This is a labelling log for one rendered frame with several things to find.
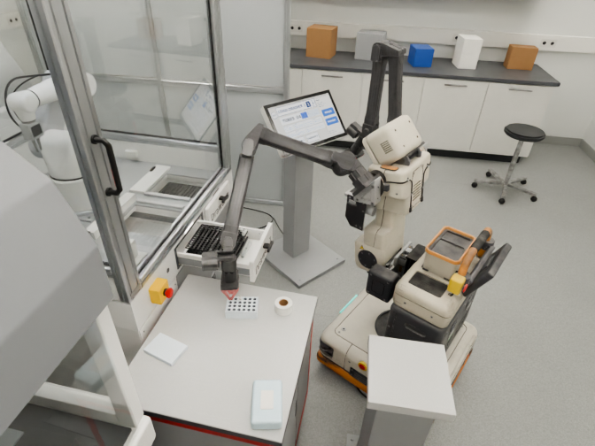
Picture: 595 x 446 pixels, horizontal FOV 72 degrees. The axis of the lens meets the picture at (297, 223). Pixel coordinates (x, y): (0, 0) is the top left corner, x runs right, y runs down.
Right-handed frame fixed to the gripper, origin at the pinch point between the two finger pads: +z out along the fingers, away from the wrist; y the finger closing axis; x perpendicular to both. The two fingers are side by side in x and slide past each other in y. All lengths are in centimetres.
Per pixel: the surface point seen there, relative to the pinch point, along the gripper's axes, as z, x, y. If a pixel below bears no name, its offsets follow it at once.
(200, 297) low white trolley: 6.0, -12.8, -5.2
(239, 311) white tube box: 1.9, 3.5, 7.2
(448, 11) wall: -64, 217, -350
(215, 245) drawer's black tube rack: -8.3, -6.9, -21.8
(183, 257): -5.8, -20.0, -17.5
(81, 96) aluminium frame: -82, -33, 12
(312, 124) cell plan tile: -26, 46, -116
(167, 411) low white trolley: 6.6, -18.2, 43.7
